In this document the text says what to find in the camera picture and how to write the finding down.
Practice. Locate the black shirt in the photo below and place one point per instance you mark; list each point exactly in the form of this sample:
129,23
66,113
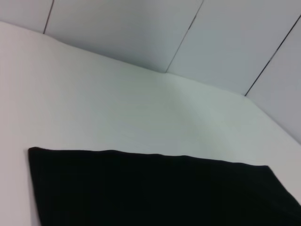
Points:
141,188

